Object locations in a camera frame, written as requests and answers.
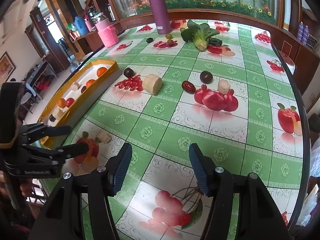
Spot brown small fruit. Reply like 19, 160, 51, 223
167, 39, 174, 46

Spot red jujube front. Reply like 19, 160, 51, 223
81, 86, 87, 93

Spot dark passion fruit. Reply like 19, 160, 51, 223
200, 71, 213, 84
123, 67, 135, 79

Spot large orange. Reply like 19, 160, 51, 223
97, 67, 107, 77

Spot red jujube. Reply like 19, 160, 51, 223
81, 86, 87, 93
181, 80, 196, 94

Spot red tomato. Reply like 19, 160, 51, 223
66, 98, 75, 108

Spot small sugarcane piece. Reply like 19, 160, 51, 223
97, 131, 112, 144

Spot purple bottles pair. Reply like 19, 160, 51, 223
297, 22, 309, 45

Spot small pale orange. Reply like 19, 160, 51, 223
57, 98, 66, 108

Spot wooden cabinet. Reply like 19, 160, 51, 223
271, 24, 320, 95

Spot dark green small fruit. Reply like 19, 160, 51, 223
146, 37, 153, 43

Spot purple thermos bottle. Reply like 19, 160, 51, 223
148, 0, 172, 35

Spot dark plum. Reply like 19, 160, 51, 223
49, 115, 56, 122

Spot person left hand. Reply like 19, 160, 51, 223
1, 171, 33, 198

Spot small sugarcane chunk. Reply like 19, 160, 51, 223
217, 79, 231, 95

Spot large sugarcane chunk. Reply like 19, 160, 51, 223
52, 107, 67, 120

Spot bok choy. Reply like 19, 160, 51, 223
180, 20, 222, 51

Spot blue jug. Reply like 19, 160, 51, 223
74, 16, 89, 36

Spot pink knitted jar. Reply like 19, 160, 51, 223
94, 12, 119, 48

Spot white foam tray yellow tape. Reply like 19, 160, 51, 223
38, 58, 123, 150

